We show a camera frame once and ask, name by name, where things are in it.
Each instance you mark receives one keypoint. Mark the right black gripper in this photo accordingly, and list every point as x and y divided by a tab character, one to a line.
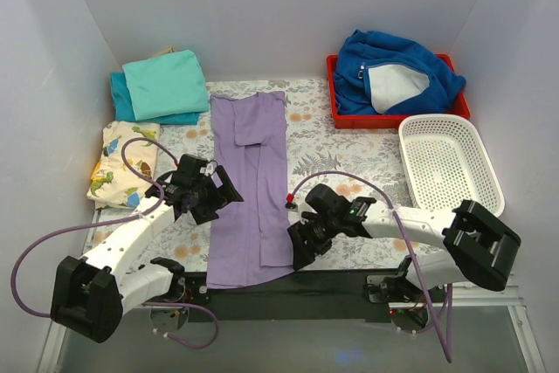
306	242

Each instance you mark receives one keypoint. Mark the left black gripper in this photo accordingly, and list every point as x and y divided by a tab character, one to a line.
217	197

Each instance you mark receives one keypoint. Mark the purple t shirt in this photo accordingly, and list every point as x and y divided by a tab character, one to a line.
249	242

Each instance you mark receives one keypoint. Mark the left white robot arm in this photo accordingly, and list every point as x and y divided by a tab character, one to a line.
92	293

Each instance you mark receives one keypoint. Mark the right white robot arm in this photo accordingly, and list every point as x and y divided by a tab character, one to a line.
472	243

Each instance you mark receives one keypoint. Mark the dinosaur print folded shirt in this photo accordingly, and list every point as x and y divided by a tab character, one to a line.
125	145

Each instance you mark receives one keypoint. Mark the light teal folded shirt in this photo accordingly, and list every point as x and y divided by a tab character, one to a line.
168	84

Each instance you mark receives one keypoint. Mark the red plastic tray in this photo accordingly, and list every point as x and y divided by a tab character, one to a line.
459	108

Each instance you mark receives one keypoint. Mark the dark teal folded shirt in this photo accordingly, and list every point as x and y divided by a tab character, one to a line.
124	111

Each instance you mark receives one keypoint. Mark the white plastic basket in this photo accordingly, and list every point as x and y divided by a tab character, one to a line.
445	162

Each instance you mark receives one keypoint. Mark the blue fleece jacket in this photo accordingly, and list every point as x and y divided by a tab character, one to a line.
381	74

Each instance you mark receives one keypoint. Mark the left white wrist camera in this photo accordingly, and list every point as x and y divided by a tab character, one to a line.
209	169

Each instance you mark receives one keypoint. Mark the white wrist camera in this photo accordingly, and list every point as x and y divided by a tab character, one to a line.
209	169
295	204

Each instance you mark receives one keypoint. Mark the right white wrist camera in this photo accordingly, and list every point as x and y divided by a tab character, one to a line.
295	204

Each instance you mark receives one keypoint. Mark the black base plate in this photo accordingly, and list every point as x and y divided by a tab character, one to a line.
299	296

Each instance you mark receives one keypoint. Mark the aluminium frame rail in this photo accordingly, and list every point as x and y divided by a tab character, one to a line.
488	333

